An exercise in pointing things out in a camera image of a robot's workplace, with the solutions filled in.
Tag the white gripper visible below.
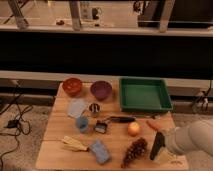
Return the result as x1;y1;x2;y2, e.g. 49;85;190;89
150;127;186;164

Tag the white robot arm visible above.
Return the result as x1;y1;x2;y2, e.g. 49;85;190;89
149;119;213;164

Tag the small metal cup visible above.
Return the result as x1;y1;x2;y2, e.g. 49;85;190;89
89;103;100;117

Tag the blue paper cup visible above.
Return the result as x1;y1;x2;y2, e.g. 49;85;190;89
75;116;89;133

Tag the orange carrot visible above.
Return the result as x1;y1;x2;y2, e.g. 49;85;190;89
146;120;163;132

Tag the orange apple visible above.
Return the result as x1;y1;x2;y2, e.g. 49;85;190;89
127;122;140;136

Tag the blue sponge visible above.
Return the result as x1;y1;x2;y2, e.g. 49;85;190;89
89;140;110;164

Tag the green plastic tray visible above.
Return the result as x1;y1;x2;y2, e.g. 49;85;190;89
119;78;173;113

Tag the wooden table board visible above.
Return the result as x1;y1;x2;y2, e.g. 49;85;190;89
36;83;189;171

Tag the purple bowl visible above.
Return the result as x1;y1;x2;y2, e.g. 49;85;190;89
90;81;112;100

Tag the yellow corn husk toy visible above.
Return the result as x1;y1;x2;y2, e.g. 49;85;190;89
62;136;88;151

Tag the light blue plastic lid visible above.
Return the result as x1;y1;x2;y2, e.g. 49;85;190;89
67;99;88;118

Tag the red bowl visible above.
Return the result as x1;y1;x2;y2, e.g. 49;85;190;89
62;78;82;96

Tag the black cables left floor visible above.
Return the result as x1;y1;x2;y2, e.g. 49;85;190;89
0;83;34;171

